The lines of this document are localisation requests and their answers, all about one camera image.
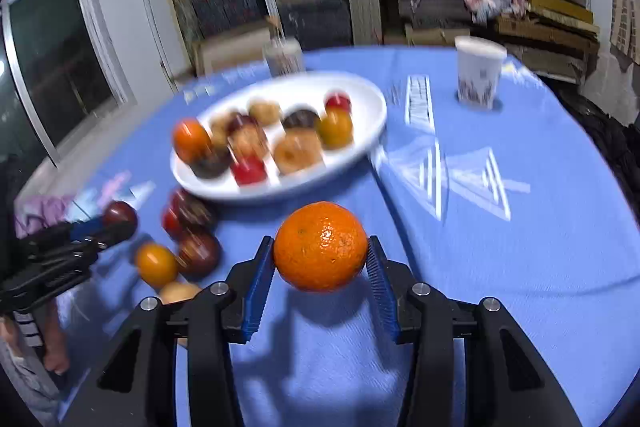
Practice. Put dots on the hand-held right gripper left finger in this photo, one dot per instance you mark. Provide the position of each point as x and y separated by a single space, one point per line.
260 287

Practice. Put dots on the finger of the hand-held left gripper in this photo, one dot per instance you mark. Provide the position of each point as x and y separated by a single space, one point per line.
112 239
87 228

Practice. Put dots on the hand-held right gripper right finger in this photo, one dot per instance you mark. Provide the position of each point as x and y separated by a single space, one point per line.
382 292

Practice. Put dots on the dark purple passion fruit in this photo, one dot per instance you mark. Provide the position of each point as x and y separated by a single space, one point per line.
120 217
200 252

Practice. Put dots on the orange yellow tomato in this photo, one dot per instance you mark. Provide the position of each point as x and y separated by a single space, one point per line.
335 129
156 263

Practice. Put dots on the red cherry tomato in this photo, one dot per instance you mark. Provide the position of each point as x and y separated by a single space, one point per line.
170 224
338 102
248 170

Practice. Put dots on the large orange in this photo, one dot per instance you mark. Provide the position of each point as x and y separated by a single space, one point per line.
320 247

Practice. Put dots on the tan round fruit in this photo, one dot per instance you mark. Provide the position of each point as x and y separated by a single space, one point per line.
265 112
220 127
177 293

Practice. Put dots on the dark water chestnut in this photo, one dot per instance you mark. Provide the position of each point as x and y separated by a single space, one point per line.
192 207

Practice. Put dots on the white oval plate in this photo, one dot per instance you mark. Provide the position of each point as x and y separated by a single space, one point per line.
300 188

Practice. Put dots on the brownish orange round fruit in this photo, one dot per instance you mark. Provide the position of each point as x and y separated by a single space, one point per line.
247 144

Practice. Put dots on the person's left hand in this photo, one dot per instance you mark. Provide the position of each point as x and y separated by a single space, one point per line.
56 347

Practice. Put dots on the lilac cloth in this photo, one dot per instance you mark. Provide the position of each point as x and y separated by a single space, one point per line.
40 212

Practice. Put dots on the grey knit clothing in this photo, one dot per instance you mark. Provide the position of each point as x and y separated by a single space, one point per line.
20 382

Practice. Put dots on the blue printed tablecloth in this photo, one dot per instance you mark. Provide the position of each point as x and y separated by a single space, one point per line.
500 257

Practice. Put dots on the white framed window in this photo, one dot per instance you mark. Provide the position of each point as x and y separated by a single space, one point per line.
55 57

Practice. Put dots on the brown cardboard box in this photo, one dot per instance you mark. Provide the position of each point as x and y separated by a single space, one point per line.
225 52

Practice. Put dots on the white drink can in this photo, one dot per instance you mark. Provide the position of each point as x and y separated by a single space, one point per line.
282 57

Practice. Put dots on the white paper cup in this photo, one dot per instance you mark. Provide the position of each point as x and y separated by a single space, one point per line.
477 77

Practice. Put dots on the dark cloth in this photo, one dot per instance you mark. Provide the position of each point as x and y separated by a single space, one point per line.
600 137

